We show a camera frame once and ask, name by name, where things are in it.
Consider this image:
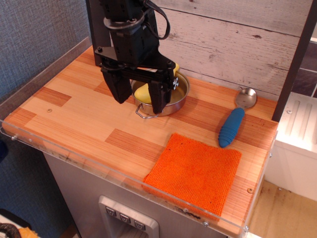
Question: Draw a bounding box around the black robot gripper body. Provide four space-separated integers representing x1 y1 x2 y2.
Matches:
96 24 178 90

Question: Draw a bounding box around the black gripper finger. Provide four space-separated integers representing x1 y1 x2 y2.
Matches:
149 81 171 114
101 67 132 104

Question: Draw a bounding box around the yellow toy banana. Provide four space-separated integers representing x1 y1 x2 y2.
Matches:
134 63 184 105

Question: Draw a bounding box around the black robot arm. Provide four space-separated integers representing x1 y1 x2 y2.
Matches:
95 0 178 114

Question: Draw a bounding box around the orange knitted towel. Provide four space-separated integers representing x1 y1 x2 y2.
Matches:
143 133 242 221

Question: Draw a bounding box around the small steel pot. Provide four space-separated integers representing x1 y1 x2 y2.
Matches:
130 71 190 119

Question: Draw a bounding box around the grey cabinet with dispenser panel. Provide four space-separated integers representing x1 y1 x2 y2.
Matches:
44 154 225 238

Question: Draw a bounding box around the orange object bottom left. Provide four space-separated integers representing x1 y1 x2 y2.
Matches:
0 222 38 238

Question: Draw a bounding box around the dark left vertical post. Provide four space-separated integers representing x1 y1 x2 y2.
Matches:
86 0 111 67

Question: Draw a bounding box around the dark vertical post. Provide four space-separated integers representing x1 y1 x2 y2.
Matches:
271 0 317 122
86 0 111 67

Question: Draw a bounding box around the blue handled metal spoon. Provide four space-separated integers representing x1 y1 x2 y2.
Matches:
218 88 257 148

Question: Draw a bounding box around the clear acrylic guard rail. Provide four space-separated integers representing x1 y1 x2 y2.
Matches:
2 120 269 238

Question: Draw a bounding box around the dark right vertical post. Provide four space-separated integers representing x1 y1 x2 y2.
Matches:
271 0 317 122

